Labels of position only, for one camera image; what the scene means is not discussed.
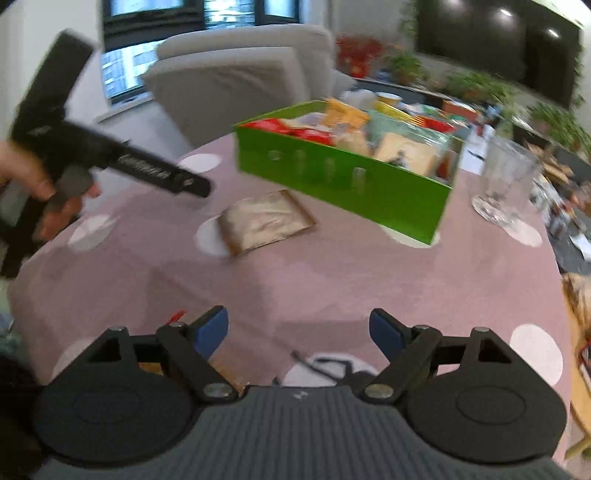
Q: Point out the dark framed window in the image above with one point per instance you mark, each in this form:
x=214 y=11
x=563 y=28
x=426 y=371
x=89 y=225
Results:
x=152 y=14

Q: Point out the black wall television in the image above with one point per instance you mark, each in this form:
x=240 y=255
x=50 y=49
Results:
x=498 y=46

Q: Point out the bread slice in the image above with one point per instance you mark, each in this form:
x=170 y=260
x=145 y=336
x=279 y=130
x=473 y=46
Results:
x=406 y=152

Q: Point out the brown edged snack packet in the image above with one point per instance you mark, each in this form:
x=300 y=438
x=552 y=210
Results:
x=263 y=221

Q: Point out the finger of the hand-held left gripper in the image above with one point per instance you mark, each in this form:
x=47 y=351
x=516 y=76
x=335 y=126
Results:
x=166 y=173

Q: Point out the clear bag of bread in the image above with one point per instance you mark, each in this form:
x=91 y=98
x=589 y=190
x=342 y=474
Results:
x=577 y=300

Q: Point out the green cardboard box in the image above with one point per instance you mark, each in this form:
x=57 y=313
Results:
x=346 y=184

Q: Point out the potted green plant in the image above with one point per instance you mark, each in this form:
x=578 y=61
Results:
x=405 y=67
x=558 y=122
x=480 y=87

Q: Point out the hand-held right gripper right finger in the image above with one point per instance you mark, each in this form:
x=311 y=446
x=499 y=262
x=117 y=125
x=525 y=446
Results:
x=388 y=332

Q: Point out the red decoration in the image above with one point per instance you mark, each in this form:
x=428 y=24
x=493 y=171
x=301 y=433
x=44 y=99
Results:
x=359 y=55

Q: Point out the clear glass cup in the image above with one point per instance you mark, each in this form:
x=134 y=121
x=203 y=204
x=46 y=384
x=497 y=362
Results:
x=505 y=180

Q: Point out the beige armchair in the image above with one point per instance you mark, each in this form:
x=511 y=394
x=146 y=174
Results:
x=240 y=78

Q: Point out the pink dotted tablecloth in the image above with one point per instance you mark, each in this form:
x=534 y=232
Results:
x=346 y=277

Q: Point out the dark round low table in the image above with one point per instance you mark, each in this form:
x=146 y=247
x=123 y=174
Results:
x=568 y=254

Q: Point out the person's left hand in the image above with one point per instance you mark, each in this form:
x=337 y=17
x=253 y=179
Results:
x=23 y=166

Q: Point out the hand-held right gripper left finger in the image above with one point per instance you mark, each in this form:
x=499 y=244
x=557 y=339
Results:
x=212 y=327

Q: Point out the red yellow striped snack packet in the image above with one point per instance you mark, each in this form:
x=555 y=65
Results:
x=429 y=122

